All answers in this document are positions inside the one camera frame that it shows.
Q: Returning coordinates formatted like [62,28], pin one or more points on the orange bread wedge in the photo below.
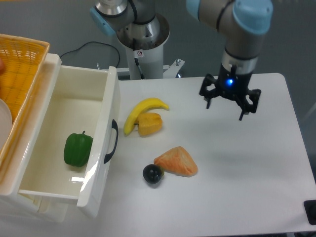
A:
[178,161]

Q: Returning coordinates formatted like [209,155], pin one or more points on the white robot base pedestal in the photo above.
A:
[144,48]

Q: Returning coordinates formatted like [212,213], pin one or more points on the black corner device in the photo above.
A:
[310,209]

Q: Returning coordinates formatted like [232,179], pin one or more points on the open white upper drawer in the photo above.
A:
[83,100]

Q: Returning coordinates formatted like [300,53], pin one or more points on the dark round eggplant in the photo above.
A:
[153,173]

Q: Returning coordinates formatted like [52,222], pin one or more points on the white drawer cabinet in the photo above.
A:
[12,202]

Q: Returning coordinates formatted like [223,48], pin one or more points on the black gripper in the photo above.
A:
[228,84]

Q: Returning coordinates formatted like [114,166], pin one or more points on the white plate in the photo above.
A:
[5,123]

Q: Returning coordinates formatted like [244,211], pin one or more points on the yellow banana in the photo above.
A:
[143,106]

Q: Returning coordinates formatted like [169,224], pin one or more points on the orange yellow bell pepper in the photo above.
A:
[149,123]

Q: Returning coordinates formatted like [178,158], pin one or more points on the green bell pepper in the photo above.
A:
[77,149]

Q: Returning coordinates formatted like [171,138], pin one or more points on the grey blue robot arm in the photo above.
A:
[243,22]

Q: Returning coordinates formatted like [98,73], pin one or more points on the black drawer handle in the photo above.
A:
[113,142]

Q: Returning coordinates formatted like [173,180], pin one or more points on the yellow woven basket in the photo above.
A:
[23,59]

